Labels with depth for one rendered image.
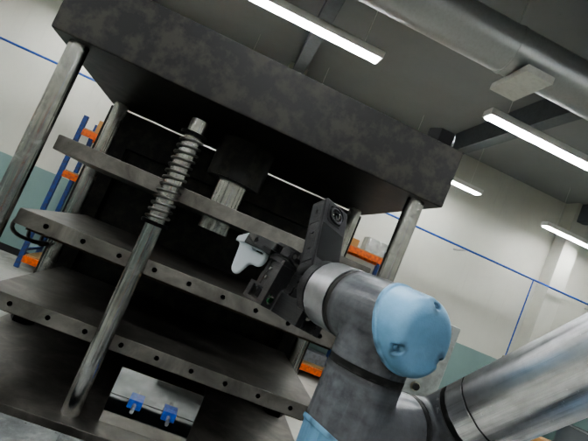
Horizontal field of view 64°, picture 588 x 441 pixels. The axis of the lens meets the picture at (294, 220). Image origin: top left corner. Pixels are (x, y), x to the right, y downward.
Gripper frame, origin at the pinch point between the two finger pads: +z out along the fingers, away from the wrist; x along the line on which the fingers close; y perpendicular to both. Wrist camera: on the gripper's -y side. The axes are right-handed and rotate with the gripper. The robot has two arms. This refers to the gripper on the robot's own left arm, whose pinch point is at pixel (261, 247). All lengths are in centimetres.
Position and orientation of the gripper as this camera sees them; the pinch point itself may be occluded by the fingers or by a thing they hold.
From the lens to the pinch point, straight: 72.0
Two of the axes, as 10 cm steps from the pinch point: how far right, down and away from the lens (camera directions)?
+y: -4.9, 8.6, -1.5
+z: -5.0, -1.3, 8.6
